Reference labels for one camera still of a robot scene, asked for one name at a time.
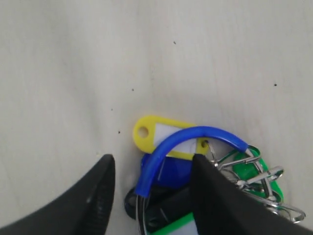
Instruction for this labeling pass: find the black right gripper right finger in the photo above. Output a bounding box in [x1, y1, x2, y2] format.
[192, 154, 312, 235]

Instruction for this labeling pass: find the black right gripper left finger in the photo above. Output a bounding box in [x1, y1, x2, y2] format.
[0, 154, 115, 235]

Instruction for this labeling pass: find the key ring with coloured tags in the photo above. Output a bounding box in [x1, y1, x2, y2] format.
[135, 126, 306, 225]

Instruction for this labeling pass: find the blue key tag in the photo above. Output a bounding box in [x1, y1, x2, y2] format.
[151, 156, 192, 189]

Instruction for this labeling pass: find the black key tag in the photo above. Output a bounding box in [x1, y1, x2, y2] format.
[124, 185, 198, 235]

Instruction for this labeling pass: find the yellow key tag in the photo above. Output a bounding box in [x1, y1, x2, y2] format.
[133, 115, 209, 160]

